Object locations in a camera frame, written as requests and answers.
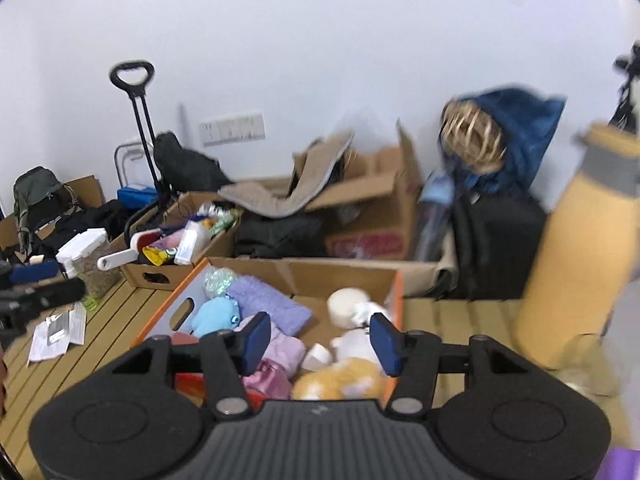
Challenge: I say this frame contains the purple towel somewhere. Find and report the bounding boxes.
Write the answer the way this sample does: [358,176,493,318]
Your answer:
[226,276,313,337]

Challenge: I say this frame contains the green backpack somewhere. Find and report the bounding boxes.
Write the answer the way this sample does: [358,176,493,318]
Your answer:
[12,166,81,256]

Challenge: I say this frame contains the orange-rimmed cardboard box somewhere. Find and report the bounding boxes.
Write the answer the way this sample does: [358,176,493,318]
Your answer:
[131,256,405,401]

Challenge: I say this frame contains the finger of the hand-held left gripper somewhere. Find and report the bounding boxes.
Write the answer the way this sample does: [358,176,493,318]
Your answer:
[19,276,87,319]
[9,259,61,286]

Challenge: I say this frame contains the white round foam roll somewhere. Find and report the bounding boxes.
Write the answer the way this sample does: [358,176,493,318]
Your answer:
[327,288,370,328]

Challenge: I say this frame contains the grey folding stool frame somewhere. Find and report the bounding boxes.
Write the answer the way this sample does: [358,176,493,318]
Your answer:
[114,141,151,193]

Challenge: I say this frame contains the pink cloth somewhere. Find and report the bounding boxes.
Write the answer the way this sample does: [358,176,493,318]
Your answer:
[235,316,307,401]

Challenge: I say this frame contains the white plastic bottle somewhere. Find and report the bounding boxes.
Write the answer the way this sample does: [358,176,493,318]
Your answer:
[174,221,211,266]

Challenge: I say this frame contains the black clothing pile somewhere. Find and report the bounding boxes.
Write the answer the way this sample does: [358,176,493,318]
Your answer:
[234,210,328,260]

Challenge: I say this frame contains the white wall socket strip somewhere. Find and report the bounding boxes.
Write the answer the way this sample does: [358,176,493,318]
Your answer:
[200,112,266,146]

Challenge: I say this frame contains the blue water bottle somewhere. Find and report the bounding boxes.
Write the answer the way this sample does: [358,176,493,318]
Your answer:
[414,172,457,262]

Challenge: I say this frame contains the white-lidded cereal container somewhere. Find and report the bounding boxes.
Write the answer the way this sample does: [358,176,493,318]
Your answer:
[56,228,123,298]

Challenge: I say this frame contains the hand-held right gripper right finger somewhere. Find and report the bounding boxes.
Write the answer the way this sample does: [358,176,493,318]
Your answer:
[369,312,576,417]

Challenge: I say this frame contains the blue jacket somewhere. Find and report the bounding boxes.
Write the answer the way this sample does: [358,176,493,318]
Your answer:
[450,87,567,196]

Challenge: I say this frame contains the blue plastic box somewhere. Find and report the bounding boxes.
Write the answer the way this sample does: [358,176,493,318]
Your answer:
[117,186,158,210]

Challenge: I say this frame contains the black trolley handle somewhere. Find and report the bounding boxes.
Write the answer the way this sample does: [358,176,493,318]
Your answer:
[110,61,173,206]

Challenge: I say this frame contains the black trolley bag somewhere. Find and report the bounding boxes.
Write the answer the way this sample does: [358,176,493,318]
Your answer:
[152,132,233,193]

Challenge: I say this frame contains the purple mat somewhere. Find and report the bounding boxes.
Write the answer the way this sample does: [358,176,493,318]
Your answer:
[597,447,640,480]

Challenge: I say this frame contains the red flat object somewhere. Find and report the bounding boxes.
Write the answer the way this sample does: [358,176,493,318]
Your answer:
[175,372,266,408]

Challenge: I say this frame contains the clear glass cup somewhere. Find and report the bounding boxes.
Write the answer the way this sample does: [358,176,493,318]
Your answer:
[557,332,621,398]

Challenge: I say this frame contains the small white cup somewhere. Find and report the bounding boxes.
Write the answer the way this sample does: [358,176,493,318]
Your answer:
[301,342,334,372]

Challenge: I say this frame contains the yellow snack packet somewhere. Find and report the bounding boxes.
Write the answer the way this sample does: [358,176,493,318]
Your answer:
[141,245,176,267]

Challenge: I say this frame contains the large brown cardboard box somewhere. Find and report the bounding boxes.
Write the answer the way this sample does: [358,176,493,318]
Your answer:
[235,120,423,262]

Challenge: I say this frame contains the woven rattan ball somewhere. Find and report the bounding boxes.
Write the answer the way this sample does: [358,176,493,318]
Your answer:
[440,97,507,176]

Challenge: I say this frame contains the yellow and white plush toy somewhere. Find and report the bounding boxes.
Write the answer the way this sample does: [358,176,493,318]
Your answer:
[291,302,396,401]

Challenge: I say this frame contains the clear bag with green sponge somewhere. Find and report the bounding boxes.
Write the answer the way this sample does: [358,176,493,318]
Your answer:
[202,267,238,297]

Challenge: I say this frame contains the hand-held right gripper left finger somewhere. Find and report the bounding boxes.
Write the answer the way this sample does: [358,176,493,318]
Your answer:
[95,312,273,418]

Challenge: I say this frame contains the plain brown cardboard box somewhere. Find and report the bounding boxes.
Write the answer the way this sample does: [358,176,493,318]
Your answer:
[62,175,106,211]

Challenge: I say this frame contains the beige mat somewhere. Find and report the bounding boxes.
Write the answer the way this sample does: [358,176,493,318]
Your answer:
[219,130,356,218]

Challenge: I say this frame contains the small cardboard box with cutout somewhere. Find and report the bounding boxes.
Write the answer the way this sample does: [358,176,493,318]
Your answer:
[109,191,241,292]

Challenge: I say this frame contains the black clothes heap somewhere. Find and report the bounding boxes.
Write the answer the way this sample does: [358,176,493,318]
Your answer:
[30,199,138,256]

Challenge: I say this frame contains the white paper sheets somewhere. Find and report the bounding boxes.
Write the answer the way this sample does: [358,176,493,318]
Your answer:
[27,302,88,363]

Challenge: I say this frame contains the light blue plush toy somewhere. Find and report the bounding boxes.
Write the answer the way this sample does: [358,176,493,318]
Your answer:
[191,296,243,338]

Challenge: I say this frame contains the white and red lint roller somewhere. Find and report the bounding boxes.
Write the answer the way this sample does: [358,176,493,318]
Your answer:
[96,230,163,272]

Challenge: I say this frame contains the black tripod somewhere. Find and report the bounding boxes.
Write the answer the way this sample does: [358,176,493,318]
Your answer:
[607,42,640,136]

